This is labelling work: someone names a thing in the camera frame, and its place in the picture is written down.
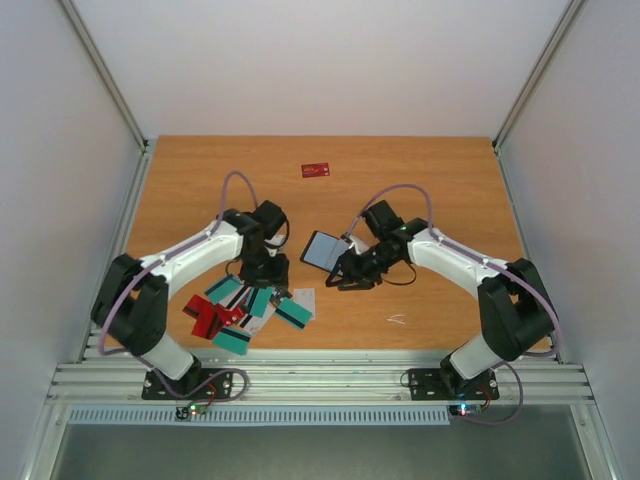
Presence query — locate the black leather card holder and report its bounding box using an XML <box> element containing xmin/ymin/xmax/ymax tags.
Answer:
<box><xmin>300</xmin><ymin>230</ymin><xmax>349</xmax><ymax>273</ymax></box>

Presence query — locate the teal card front bottom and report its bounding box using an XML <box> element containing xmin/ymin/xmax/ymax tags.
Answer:
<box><xmin>212</xmin><ymin>327</ymin><xmax>251</xmax><ymax>356</ymax></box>

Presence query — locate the teal card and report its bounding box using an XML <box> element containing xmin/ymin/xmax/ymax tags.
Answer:
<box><xmin>246</xmin><ymin>287</ymin><xmax>273</xmax><ymax>317</ymax></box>
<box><xmin>205</xmin><ymin>274</ymin><xmax>241</xmax><ymax>304</ymax></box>
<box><xmin>212</xmin><ymin>327</ymin><xmax>251</xmax><ymax>356</ymax></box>
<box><xmin>275</xmin><ymin>298</ymin><xmax>313</xmax><ymax>330</ymax></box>

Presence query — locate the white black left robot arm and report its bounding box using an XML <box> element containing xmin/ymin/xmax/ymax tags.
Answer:
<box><xmin>90</xmin><ymin>201</ymin><xmax>289</xmax><ymax>398</ymax></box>

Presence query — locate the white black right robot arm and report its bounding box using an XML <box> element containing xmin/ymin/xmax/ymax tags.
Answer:
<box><xmin>326</xmin><ymin>201</ymin><xmax>558</xmax><ymax>397</ymax></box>

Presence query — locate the teal card middle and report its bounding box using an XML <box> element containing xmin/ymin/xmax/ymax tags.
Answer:
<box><xmin>246</xmin><ymin>287</ymin><xmax>273</xmax><ymax>317</ymax></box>

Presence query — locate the black card in pile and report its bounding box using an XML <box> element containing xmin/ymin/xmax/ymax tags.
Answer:
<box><xmin>271</xmin><ymin>286</ymin><xmax>293</xmax><ymax>304</ymax></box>

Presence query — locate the teal card top left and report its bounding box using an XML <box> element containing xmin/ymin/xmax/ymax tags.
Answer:
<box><xmin>205</xmin><ymin>274</ymin><xmax>241</xmax><ymax>304</ymax></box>

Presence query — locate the teal card right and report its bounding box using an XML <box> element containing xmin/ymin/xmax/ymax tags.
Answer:
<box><xmin>275</xmin><ymin>298</ymin><xmax>313</xmax><ymax>330</ymax></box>

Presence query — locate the white floral card in pile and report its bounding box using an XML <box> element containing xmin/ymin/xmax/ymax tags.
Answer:
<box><xmin>239</xmin><ymin>304</ymin><xmax>275</xmax><ymax>337</ymax></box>

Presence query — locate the red card left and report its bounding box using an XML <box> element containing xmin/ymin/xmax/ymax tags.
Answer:
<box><xmin>183</xmin><ymin>295</ymin><xmax>220</xmax><ymax>340</ymax></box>

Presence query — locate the red card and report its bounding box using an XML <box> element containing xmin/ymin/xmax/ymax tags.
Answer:
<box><xmin>183</xmin><ymin>295</ymin><xmax>220</xmax><ymax>340</ymax></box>
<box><xmin>301</xmin><ymin>163</ymin><xmax>330</xmax><ymax>178</ymax></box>

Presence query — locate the red card far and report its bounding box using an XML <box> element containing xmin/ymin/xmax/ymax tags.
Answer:
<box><xmin>301</xmin><ymin>163</ymin><xmax>330</xmax><ymax>178</ymax></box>

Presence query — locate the right controller board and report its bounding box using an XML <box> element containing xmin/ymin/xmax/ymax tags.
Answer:
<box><xmin>449</xmin><ymin>403</ymin><xmax>484</xmax><ymax>417</ymax></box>

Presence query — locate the controller board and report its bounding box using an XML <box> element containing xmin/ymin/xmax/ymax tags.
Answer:
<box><xmin>175</xmin><ymin>404</ymin><xmax>208</xmax><ymax>421</ymax></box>
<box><xmin>449</xmin><ymin>403</ymin><xmax>484</xmax><ymax>417</ymax></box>

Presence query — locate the left controller board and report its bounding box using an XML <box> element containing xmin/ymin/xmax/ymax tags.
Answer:
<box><xmin>175</xmin><ymin>404</ymin><xmax>208</xmax><ymax>421</ymax></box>

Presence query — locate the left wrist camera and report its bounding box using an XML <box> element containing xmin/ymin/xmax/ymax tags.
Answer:
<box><xmin>264</xmin><ymin>234</ymin><xmax>287</xmax><ymax>257</ymax></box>

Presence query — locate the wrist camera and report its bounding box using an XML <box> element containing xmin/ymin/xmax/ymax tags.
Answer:
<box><xmin>264</xmin><ymin>234</ymin><xmax>287</xmax><ymax>257</ymax></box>
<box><xmin>341</xmin><ymin>233</ymin><xmax>369</xmax><ymax>255</ymax></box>

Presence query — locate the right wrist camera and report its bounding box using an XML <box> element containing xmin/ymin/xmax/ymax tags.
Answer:
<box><xmin>341</xmin><ymin>233</ymin><xmax>369</xmax><ymax>255</ymax></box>

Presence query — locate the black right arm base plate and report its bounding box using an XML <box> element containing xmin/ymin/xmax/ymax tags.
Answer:
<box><xmin>401</xmin><ymin>368</ymin><xmax>500</xmax><ymax>401</ymax></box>

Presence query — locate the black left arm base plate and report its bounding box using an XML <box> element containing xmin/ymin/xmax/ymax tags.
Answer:
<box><xmin>141</xmin><ymin>368</ymin><xmax>234</xmax><ymax>400</ymax></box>

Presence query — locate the grey slotted cable duct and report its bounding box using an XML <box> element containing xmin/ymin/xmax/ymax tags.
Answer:
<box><xmin>68</xmin><ymin>405</ymin><xmax>450</xmax><ymax>427</ymax></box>

